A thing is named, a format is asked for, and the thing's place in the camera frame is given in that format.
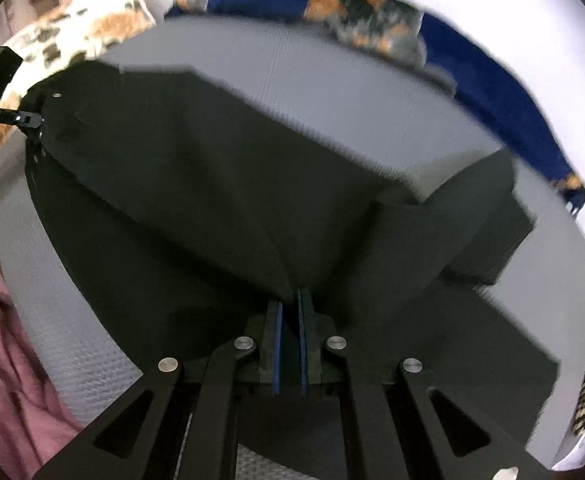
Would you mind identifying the blue floral blanket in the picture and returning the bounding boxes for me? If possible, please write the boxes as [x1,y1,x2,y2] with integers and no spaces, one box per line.
[164,0,585,214]

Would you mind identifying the pink sweater sleeve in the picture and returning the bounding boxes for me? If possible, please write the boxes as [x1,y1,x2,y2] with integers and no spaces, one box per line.
[0,273,82,479]

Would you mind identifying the grey mesh mattress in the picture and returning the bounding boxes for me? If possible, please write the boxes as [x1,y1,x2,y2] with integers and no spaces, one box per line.
[0,18,585,466]

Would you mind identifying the white floral pillow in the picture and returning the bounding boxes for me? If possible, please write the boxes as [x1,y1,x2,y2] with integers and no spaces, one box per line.
[0,0,157,202]

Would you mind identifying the black denim pants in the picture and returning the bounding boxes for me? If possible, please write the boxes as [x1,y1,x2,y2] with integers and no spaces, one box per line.
[22,62,557,443]

